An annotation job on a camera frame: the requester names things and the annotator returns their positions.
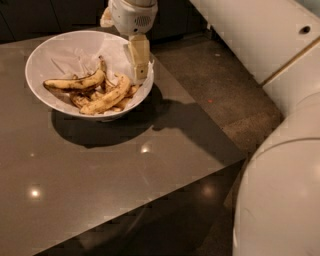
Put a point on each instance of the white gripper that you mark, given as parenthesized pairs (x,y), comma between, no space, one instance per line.
(130,17)

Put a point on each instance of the upright banana stem piece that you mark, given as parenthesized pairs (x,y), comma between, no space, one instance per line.
(106,86)

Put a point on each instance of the white bowl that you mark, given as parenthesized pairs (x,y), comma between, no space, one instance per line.
(43,90)

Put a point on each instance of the lower left small banana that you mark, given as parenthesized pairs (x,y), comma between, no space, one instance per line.
(79,100)

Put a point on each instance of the white paper liner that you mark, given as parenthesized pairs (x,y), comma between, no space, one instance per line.
(109,80)

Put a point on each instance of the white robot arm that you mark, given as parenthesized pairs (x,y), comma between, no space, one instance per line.
(277,208)

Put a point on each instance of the long spotted banana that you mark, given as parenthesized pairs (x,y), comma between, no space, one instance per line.
(101,102)

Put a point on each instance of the right rear banana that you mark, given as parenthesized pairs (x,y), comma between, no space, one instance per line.
(122,104)

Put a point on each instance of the upper left spotted banana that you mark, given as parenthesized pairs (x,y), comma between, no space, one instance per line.
(79,84)

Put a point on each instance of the dark cabinet row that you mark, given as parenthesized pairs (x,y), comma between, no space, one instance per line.
(26,19)

